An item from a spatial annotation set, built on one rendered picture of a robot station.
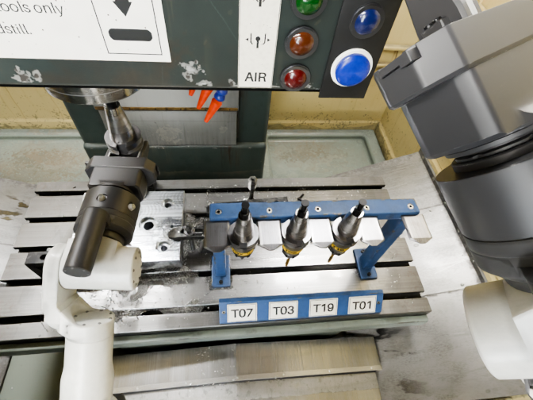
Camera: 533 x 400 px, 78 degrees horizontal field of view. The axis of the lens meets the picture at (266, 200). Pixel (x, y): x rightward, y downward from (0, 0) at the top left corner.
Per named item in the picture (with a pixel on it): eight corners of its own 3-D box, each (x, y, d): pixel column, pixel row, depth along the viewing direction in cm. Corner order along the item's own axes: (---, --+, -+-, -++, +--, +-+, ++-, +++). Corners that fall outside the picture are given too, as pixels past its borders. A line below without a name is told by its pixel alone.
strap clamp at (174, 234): (217, 252, 99) (215, 228, 87) (173, 255, 97) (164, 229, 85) (217, 243, 101) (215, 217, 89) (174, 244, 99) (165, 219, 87)
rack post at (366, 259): (377, 278, 99) (424, 230, 74) (360, 279, 98) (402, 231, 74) (368, 248, 104) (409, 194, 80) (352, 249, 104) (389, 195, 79)
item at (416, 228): (433, 244, 71) (435, 242, 71) (410, 244, 71) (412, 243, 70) (422, 216, 75) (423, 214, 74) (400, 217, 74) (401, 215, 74)
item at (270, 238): (284, 250, 67) (284, 248, 67) (258, 251, 67) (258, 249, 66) (280, 221, 71) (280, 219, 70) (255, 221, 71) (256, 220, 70)
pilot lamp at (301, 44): (312, 59, 27) (318, 32, 25) (286, 58, 27) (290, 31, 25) (312, 54, 27) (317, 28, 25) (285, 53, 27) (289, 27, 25)
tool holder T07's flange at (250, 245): (258, 226, 71) (258, 221, 69) (258, 251, 67) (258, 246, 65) (229, 225, 70) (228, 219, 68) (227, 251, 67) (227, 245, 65)
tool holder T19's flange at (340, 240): (354, 222, 74) (358, 216, 72) (361, 247, 70) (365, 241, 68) (327, 223, 73) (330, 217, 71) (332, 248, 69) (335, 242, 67)
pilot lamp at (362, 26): (376, 38, 26) (387, 9, 24) (350, 37, 26) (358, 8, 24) (374, 34, 26) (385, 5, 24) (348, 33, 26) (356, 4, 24)
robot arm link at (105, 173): (153, 148, 57) (139, 205, 50) (162, 182, 65) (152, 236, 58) (78, 145, 56) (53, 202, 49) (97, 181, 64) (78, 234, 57)
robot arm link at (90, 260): (150, 236, 58) (137, 298, 52) (86, 232, 57) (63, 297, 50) (140, 198, 49) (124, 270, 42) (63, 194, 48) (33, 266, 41)
